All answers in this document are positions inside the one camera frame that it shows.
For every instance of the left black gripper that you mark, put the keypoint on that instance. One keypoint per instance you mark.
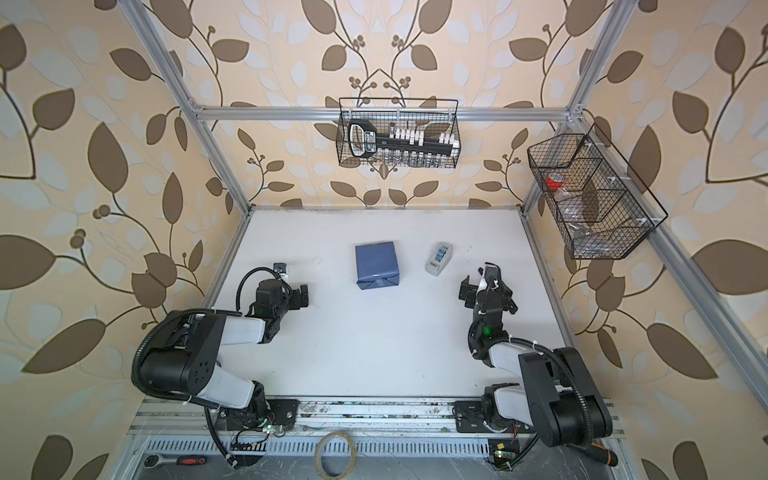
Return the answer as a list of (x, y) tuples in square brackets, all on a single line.
[(294, 296)]

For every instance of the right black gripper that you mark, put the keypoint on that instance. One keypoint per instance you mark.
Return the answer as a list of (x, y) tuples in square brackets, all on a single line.
[(469, 292)]

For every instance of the grey tape dispenser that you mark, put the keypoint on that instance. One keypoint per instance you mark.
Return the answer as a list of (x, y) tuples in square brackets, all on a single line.
[(439, 258)]

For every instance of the light blue wrapping paper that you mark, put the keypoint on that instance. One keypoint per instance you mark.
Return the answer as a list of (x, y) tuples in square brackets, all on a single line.
[(377, 266)]

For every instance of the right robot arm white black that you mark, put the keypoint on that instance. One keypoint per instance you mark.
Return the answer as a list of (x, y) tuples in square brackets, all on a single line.
[(554, 393)]

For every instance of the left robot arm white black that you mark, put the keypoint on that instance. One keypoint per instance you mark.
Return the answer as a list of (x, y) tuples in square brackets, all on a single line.
[(179, 358)]

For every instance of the clear tape roll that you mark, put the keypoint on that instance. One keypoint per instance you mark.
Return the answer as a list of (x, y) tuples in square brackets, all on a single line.
[(332, 445)]

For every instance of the black socket set holder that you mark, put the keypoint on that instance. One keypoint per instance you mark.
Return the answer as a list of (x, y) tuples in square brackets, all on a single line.
[(364, 141)]

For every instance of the orange black screwdriver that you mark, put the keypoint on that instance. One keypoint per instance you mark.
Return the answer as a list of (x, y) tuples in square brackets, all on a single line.
[(599, 454)]

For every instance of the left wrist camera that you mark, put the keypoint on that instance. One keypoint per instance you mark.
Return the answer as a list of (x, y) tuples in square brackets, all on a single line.
[(280, 268)]

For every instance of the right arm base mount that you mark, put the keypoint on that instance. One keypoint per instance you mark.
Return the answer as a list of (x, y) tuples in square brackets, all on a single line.
[(470, 416)]

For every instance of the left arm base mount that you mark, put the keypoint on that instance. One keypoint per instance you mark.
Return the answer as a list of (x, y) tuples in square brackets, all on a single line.
[(275, 412)]

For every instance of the aluminium mounting rail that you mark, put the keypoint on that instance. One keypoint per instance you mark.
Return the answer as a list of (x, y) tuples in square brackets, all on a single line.
[(423, 416)]

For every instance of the right black wire basket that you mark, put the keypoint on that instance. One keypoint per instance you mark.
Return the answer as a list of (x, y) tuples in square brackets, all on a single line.
[(605, 209)]

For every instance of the black wire basket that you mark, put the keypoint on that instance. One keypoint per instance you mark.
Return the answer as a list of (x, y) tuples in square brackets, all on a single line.
[(434, 115), (605, 209)]

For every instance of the back black wire basket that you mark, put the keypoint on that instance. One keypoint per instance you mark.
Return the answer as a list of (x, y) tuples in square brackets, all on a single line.
[(434, 115)]

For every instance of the ratchet wrench red handle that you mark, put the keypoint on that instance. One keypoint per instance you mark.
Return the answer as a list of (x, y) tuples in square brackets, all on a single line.
[(156, 460)]

